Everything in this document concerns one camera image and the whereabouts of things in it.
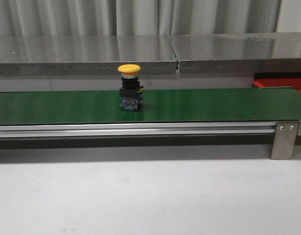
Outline green conveyor belt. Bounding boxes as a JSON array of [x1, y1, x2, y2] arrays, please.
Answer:
[[0, 88, 301, 125]]

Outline left grey stone slab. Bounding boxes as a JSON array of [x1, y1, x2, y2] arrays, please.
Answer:
[[0, 36, 177, 76]]

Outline grey stone slab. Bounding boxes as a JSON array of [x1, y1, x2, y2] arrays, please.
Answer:
[[0, 36, 177, 76], [170, 32, 301, 74]]

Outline right grey stone slab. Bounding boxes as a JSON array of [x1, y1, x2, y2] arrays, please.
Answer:
[[170, 32, 301, 74]]

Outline red plastic tray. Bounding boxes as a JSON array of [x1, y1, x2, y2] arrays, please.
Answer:
[[253, 78, 301, 93]]

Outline grey pleated curtain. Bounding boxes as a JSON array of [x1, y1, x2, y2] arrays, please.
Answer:
[[0, 0, 281, 36]]

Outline aluminium conveyor side rail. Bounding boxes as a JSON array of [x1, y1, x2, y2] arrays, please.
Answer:
[[0, 121, 276, 139]]

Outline steel conveyor support bracket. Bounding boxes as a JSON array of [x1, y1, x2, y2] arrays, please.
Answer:
[[271, 121, 299, 160]]

